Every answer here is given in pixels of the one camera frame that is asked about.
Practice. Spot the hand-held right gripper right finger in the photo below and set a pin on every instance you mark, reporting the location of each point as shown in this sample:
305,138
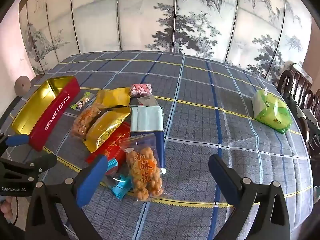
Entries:
222,177

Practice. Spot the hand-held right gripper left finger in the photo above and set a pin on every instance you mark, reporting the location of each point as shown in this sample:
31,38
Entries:
93,177

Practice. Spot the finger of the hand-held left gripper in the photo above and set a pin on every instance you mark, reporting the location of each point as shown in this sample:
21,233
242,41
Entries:
18,140
37,163

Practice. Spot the red foil snack packet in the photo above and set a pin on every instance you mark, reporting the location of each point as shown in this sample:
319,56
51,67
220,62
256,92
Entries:
112,145

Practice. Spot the red tin box gold inside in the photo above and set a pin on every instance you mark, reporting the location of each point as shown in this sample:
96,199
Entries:
55,120

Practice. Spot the gold foil snack packet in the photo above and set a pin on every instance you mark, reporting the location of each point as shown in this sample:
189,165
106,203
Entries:
106,130
113,97

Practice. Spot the clear bag of fried twists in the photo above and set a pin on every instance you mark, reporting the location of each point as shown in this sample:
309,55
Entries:
142,170

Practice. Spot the clear bag of orange snacks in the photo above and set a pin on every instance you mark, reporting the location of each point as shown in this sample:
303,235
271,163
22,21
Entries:
83,122

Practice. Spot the small cartoon candy packet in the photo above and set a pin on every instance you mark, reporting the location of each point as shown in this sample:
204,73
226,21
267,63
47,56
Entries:
81,102

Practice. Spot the navy and silver packet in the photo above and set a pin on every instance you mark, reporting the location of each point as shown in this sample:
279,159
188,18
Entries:
146,120

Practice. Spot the small grey packet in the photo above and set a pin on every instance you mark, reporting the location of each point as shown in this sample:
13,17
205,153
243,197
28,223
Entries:
147,101

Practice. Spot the pink snack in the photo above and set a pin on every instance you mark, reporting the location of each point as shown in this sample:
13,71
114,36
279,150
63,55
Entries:
141,90

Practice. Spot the person's left hand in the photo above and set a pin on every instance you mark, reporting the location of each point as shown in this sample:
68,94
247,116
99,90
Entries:
7,208

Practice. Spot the blue plaid tablecloth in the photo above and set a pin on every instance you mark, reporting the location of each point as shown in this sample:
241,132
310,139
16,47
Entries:
200,130

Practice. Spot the round stone disc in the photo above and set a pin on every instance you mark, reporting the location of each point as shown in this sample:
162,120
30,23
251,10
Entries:
22,85

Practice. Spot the green tissue pack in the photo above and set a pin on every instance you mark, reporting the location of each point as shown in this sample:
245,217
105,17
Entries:
271,111

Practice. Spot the dark wooden chair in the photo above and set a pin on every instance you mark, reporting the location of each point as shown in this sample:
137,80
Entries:
311,110
291,82

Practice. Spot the ink landscape folding screen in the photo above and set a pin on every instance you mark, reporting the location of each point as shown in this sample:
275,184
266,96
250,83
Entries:
150,17

